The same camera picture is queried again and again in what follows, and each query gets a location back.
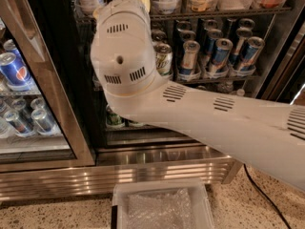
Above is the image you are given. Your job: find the clear plastic bin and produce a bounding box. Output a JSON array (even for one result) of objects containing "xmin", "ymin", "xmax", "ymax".
[{"xmin": 111, "ymin": 178, "xmax": 215, "ymax": 229}]

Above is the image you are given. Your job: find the front right 7up can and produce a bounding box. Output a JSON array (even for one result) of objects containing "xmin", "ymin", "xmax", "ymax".
[{"xmin": 154, "ymin": 43, "xmax": 173, "ymax": 75}]

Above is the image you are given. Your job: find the bubble wrap sheet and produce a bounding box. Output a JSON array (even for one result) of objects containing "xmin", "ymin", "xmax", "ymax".
[{"xmin": 128, "ymin": 188, "xmax": 193, "ymax": 229}]

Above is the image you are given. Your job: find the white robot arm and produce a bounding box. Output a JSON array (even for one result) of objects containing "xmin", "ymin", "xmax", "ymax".
[{"xmin": 91, "ymin": 0, "xmax": 305, "ymax": 191}]

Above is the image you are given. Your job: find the red bull can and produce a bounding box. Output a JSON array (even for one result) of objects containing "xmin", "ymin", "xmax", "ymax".
[
  {"xmin": 179, "ymin": 40, "xmax": 200, "ymax": 75},
  {"xmin": 235, "ymin": 36, "xmax": 265, "ymax": 72},
  {"xmin": 208, "ymin": 38, "xmax": 233, "ymax": 73}
]

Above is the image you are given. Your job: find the stainless glass fridge door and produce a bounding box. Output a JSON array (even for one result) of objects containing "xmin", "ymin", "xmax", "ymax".
[{"xmin": 0, "ymin": 0, "xmax": 94, "ymax": 173}]

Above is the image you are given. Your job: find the left green soda can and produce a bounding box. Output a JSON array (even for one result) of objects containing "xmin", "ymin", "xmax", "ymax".
[{"xmin": 106, "ymin": 106, "xmax": 125, "ymax": 128}]

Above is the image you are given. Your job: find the right front red bull can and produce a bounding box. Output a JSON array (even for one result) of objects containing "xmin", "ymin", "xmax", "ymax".
[{"xmin": 235, "ymin": 36, "xmax": 265, "ymax": 72}]

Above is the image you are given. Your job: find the stainless steel fridge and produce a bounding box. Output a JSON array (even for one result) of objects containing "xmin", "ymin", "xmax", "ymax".
[{"xmin": 0, "ymin": 0, "xmax": 304, "ymax": 201}]

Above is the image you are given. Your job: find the front left red bull can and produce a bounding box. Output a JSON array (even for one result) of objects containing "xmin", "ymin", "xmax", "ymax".
[{"xmin": 179, "ymin": 40, "xmax": 200, "ymax": 75}]

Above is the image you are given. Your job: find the silver can behind glass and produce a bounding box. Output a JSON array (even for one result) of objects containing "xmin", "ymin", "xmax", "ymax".
[
  {"xmin": 4, "ymin": 110, "xmax": 33, "ymax": 135},
  {"xmin": 31, "ymin": 108, "xmax": 56, "ymax": 133}
]

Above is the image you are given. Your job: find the large pepsi can behind glass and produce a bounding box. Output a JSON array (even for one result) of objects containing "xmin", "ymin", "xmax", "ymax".
[{"xmin": 0, "ymin": 52, "xmax": 31, "ymax": 86}]

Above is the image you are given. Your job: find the black power cable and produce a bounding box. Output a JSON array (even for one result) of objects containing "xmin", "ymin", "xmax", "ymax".
[{"xmin": 243, "ymin": 163, "xmax": 293, "ymax": 229}]

